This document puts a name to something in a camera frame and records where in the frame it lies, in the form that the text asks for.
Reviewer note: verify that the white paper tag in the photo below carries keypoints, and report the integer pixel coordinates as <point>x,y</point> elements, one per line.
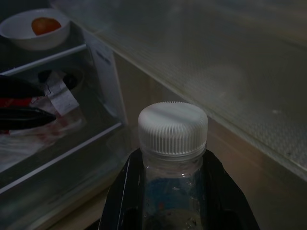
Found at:
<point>63,100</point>

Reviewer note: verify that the small water bottle blue label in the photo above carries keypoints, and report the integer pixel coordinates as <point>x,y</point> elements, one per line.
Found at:
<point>172,124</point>

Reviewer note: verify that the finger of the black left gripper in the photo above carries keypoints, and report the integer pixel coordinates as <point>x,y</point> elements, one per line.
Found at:
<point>16,87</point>
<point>24,117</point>

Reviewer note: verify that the white bowl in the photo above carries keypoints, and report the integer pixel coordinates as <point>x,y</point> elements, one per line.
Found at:
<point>19,36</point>

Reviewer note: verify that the red tomato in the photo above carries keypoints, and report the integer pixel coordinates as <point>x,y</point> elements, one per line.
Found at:
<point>45,26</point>

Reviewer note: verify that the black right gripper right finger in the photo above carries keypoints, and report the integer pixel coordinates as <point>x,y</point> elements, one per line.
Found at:
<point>227,198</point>

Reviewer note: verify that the black round knob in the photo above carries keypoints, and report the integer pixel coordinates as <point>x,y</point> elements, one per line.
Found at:
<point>70,81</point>

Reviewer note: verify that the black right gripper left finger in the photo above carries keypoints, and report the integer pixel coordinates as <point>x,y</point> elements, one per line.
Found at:
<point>120,191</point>

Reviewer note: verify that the plastic bag red print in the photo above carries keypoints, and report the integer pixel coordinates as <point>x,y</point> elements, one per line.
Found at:
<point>36,139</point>

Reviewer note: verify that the frosted textured glass shelf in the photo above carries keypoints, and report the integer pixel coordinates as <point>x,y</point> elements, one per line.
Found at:
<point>216,60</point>

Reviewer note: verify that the glass shelf white rim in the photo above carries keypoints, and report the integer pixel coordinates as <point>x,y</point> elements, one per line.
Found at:
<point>72,153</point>
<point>48,58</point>

